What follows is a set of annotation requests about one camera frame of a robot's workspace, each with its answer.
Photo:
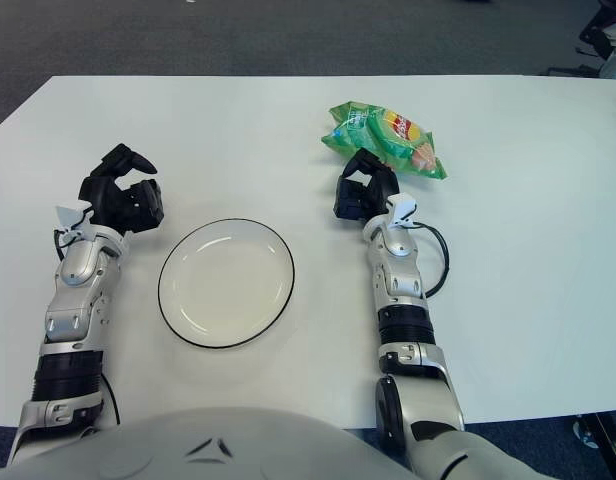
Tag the white plate with black rim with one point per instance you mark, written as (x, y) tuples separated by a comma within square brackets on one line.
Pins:
[(223, 285)]

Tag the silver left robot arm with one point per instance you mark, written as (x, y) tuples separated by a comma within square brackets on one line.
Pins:
[(73, 270)]

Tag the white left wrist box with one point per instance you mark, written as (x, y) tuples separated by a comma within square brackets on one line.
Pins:
[(70, 215)]

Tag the black table leg with caster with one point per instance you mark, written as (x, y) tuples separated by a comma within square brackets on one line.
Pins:
[(605, 440)]

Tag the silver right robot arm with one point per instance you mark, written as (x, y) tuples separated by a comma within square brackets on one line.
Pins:
[(398, 280)]

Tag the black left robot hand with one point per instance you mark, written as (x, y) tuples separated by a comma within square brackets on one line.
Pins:
[(100, 200)]

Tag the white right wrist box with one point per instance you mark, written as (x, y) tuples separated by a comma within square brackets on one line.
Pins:
[(403, 207)]

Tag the green potato chip bag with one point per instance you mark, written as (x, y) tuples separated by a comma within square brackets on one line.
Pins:
[(388, 135)]

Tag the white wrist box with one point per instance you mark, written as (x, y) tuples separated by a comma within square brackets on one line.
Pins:
[(70, 215), (403, 207)]

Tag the grey robot torso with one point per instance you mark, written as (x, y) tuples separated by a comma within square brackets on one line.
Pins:
[(213, 440)]

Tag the black office chair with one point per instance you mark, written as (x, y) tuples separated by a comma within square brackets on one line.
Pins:
[(593, 37)]

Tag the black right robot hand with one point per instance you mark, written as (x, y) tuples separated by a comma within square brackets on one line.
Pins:
[(378, 190)]

